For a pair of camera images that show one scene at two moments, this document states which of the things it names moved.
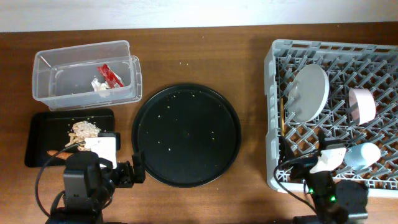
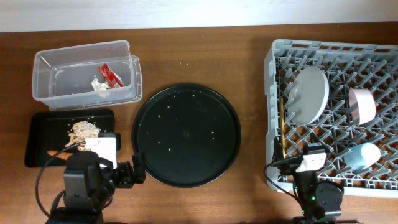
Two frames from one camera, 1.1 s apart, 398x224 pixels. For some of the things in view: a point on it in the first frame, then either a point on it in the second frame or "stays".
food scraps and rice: (83, 129) stays
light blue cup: (360, 156) stays
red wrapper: (110, 78) stays
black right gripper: (303, 167) to (290, 164)
